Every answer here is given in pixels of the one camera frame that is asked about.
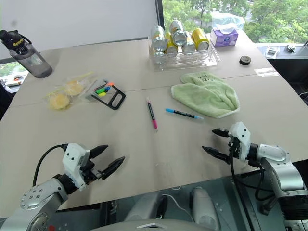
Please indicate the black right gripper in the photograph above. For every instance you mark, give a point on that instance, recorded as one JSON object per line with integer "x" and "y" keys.
{"x": 235, "y": 148}

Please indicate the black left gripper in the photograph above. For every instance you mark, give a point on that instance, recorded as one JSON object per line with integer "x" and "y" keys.
{"x": 92, "y": 173}

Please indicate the black box under arm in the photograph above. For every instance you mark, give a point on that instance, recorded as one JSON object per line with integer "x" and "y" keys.
{"x": 294, "y": 211}

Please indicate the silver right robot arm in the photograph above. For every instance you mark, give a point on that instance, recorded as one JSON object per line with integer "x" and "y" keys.
{"x": 285, "y": 168}

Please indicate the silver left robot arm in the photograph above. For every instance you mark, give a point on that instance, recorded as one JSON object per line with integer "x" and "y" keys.
{"x": 41, "y": 192}

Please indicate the light blue marker pen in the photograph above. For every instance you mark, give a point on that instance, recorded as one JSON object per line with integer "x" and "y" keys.
{"x": 183, "y": 113}

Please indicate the yellow plastic object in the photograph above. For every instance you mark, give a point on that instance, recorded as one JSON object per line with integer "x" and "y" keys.
{"x": 102, "y": 94}

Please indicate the pink marker pen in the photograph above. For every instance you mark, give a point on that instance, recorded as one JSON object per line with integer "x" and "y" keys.
{"x": 152, "y": 113}

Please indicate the green plastic object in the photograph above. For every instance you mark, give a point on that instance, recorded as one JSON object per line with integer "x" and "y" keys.
{"x": 99, "y": 91}

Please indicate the orange plastic object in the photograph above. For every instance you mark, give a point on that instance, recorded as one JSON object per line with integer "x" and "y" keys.
{"x": 109, "y": 84}

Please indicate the light green towel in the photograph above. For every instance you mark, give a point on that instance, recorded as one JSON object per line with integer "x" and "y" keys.
{"x": 207, "y": 96}

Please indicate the grey rounded robot leg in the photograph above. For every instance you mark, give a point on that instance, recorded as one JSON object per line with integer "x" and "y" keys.
{"x": 144, "y": 207}
{"x": 204, "y": 209}

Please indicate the bagged yellow round cake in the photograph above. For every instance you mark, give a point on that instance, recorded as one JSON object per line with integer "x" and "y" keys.
{"x": 73, "y": 87}
{"x": 59, "y": 101}

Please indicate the clear plastic strip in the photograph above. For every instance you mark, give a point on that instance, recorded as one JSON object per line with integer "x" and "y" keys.
{"x": 264, "y": 72}

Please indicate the clear plastic can rack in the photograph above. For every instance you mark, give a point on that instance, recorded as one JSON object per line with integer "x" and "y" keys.
{"x": 192, "y": 61}

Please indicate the black tape roll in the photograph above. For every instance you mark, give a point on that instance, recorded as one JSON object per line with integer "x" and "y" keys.
{"x": 245, "y": 60}

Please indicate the silver orange drink can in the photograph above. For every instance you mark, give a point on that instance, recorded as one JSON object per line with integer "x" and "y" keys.
{"x": 158, "y": 37}
{"x": 188, "y": 47}
{"x": 178, "y": 32}

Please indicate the yellow drink can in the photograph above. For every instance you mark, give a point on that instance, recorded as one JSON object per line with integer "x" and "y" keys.
{"x": 171, "y": 47}
{"x": 200, "y": 39}

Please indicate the small white packet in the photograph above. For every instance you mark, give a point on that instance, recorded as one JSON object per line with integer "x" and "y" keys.
{"x": 272, "y": 52}

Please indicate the purple tissue pack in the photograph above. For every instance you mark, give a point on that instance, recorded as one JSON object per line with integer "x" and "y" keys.
{"x": 223, "y": 36}

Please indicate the small black clip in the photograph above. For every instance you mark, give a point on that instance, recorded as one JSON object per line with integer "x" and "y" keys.
{"x": 290, "y": 48}

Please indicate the grey sports water bottle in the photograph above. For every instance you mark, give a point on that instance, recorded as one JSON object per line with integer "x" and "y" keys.
{"x": 29, "y": 57}

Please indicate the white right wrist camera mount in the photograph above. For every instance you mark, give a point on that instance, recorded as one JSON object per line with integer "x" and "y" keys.
{"x": 241, "y": 142}

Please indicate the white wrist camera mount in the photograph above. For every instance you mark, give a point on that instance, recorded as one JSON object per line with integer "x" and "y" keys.
{"x": 241, "y": 142}
{"x": 73, "y": 156}

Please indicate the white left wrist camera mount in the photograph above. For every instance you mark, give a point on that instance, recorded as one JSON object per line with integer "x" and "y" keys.
{"x": 73, "y": 156}

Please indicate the dark window frame post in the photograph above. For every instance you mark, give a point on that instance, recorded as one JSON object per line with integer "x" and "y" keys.
{"x": 159, "y": 14}

